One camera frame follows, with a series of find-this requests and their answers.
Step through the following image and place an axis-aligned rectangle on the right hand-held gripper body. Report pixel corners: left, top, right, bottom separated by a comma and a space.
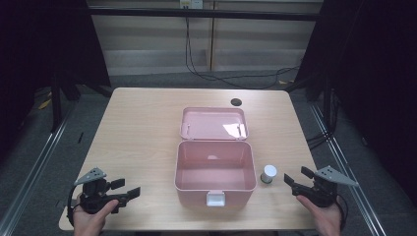
291, 165, 360, 208

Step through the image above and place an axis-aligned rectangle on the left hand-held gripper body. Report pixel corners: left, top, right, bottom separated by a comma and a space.
73, 166, 130, 215

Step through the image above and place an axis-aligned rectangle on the small silver-lidded jar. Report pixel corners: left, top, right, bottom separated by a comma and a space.
260, 164, 278, 185

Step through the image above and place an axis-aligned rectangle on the pink plastic storage box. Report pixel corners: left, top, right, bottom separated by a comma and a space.
173, 106, 259, 208

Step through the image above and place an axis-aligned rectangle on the person's left hand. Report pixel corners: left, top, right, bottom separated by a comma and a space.
72, 199, 120, 236

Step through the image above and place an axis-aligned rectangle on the person's right hand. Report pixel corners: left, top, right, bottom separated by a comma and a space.
296, 194, 342, 236

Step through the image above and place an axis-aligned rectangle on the black metal stand leg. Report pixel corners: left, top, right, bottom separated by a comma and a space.
322, 77, 333, 134
49, 73, 64, 134

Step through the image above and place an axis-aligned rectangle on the yellow floor tape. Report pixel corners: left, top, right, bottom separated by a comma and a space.
37, 97, 53, 111

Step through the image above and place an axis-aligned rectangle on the black curtain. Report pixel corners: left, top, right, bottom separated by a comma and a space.
0, 0, 112, 165
294, 0, 417, 207

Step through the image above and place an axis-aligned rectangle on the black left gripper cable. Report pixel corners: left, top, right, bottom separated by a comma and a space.
66, 184, 84, 228

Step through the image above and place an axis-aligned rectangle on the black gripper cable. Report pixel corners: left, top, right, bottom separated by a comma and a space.
333, 193, 349, 231
66, 184, 84, 228

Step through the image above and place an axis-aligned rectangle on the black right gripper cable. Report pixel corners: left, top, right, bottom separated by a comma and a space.
333, 193, 349, 231

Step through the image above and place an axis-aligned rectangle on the silver floor rail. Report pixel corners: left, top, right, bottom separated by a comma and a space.
309, 103, 389, 236
0, 107, 78, 236

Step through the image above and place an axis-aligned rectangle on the bundle of black cables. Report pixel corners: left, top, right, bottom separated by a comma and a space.
305, 130, 333, 151

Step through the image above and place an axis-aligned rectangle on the black floor cable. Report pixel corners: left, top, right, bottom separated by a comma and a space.
184, 15, 301, 90

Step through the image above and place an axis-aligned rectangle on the black horizontal frame bar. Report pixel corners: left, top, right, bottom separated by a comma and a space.
88, 7, 321, 23

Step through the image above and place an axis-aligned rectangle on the white wall outlet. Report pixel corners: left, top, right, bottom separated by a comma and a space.
179, 0, 205, 10

